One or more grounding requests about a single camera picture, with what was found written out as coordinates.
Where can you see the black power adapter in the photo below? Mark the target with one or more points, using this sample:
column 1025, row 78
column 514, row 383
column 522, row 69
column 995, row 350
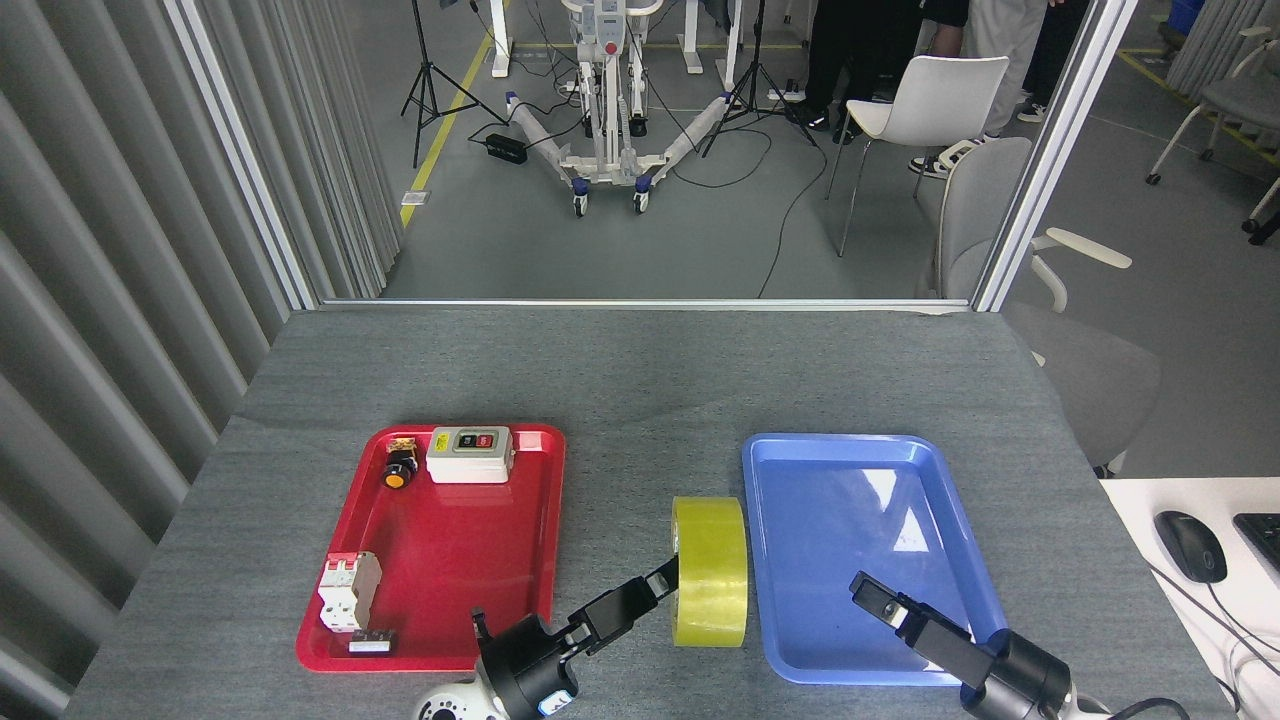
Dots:
column 506, row 148

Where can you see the blue plastic tray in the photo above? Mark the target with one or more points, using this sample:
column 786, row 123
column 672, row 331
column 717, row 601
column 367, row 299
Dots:
column 850, row 500

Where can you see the white circuit breaker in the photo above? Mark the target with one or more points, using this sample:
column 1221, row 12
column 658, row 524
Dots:
column 345, row 590

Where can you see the red plastic tray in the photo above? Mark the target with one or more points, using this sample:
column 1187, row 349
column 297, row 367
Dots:
column 450, row 540

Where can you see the black keyboard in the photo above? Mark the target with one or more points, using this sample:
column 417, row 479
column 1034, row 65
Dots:
column 1262, row 540

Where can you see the small black white block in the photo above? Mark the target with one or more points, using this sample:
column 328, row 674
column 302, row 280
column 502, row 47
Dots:
column 372, row 644

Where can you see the white two-button switch box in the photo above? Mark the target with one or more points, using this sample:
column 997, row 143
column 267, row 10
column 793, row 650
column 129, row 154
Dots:
column 470, row 465

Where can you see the silver frame post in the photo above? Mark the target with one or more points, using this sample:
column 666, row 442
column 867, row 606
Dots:
column 1050, row 160
column 245, row 160

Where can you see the white plastic chair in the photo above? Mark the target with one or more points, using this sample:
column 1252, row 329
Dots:
column 940, row 95

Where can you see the white table leg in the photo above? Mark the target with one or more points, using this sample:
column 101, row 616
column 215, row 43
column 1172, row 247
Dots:
column 499, row 40
column 733, row 40

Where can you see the grey office chair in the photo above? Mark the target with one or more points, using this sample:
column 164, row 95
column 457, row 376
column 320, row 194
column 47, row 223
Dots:
column 985, row 220

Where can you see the black tripod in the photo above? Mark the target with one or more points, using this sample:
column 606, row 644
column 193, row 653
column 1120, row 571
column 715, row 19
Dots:
column 757, row 70
column 430, row 75

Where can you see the grey floor socket plate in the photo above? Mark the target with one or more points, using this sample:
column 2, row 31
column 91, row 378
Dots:
column 415, row 198

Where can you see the yellow tape roll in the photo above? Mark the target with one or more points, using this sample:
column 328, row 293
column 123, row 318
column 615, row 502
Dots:
column 712, row 570

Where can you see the white stand on wheels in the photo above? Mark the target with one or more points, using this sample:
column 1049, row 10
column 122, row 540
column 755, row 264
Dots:
column 608, row 120

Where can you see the silver frame rail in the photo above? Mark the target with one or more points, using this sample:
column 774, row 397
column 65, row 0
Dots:
column 640, row 303

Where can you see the grey chair with white legs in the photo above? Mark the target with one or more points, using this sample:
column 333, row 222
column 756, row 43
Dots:
column 1240, row 100

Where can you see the black computer mouse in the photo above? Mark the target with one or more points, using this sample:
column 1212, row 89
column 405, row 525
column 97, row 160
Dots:
column 1190, row 545

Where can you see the person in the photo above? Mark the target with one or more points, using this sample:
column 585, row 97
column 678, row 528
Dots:
column 1055, row 50
column 1000, row 30
column 850, row 50

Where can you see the yellow push button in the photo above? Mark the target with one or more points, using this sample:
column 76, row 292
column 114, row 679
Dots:
column 398, row 478

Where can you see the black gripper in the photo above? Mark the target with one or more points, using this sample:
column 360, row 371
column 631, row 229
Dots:
column 525, row 670
column 1020, row 680

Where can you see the white desk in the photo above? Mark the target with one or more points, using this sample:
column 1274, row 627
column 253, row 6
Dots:
column 1150, row 500

